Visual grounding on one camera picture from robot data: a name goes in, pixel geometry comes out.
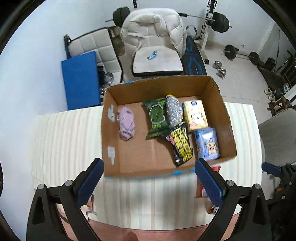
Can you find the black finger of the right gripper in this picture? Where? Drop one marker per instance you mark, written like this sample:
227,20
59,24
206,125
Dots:
271,169

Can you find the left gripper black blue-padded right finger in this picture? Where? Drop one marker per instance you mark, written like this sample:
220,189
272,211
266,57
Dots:
253,222

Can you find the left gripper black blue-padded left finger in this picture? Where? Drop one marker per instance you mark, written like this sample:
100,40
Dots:
44,222

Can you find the black yellow shoe wipes pack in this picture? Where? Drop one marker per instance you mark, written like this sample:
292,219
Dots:
179,139

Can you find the silver yellow scouring sponge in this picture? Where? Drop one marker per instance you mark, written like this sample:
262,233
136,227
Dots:
174,110

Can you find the striped cat table mat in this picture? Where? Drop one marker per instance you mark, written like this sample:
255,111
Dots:
64,144

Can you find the blue tissue pack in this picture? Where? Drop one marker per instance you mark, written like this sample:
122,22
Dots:
207,144

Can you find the yellow tissue box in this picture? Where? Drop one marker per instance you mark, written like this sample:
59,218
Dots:
195,116

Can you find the chrome dumbbell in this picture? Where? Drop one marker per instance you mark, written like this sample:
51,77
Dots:
221,72

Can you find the purple cloth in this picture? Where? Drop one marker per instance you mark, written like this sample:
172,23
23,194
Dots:
126,122

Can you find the barbell on floor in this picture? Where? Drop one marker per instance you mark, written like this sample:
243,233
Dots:
231,53

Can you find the green wipes pack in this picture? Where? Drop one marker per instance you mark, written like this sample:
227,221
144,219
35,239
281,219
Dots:
156,110

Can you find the blue foam mat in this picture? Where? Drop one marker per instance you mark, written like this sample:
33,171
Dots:
81,81

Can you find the white cushioned chair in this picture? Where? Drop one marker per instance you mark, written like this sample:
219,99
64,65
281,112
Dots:
156,61

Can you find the grey quilted panel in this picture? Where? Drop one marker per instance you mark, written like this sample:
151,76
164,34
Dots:
100,42

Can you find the white puffer jacket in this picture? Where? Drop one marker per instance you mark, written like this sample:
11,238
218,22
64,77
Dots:
153,27

